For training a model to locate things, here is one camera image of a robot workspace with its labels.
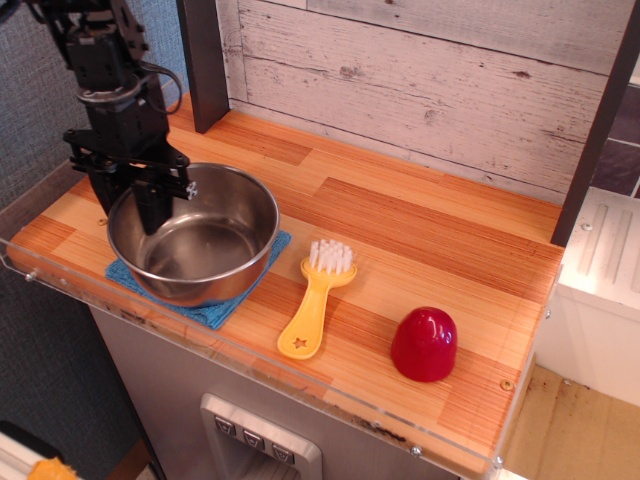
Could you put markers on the dark vertical post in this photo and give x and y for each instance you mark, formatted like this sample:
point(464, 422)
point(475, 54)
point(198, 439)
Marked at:
point(610, 102)
point(203, 52)

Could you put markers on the white toy sink unit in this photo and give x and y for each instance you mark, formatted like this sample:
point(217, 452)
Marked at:
point(590, 330)

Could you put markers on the yellow brush white bristles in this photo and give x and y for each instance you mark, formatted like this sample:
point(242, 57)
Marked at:
point(329, 265)

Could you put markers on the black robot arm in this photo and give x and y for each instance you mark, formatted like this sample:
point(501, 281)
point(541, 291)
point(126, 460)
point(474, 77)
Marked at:
point(99, 41)

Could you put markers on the yellow object bottom left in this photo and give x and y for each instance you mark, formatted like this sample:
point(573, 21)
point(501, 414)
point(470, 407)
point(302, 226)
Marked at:
point(51, 469)

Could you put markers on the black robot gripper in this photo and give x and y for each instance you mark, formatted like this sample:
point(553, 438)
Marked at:
point(126, 144)

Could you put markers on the dark right vertical post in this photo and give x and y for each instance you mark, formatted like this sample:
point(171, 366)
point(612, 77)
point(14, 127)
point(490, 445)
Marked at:
point(610, 102)

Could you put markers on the dark left vertical post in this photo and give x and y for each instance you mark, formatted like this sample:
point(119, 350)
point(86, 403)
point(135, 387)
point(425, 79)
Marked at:
point(203, 52)

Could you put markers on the red plastic cup upside down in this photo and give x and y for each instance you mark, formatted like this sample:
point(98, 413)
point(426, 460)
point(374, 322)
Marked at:
point(424, 346)

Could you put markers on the silver metal bowl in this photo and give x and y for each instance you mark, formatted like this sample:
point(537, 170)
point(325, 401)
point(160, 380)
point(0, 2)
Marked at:
point(213, 248)

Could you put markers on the clear acrylic guard rail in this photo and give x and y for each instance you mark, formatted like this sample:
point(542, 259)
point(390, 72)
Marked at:
point(420, 237)

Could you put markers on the blue folded cloth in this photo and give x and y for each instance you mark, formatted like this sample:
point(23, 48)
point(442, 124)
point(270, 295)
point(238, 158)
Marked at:
point(212, 314)

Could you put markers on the grey toy fridge cabinet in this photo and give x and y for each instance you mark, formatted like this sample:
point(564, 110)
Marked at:
point(166, 381)

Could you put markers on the silver dispenser button panel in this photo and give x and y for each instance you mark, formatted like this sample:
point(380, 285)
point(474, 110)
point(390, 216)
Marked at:
point(246, 446)

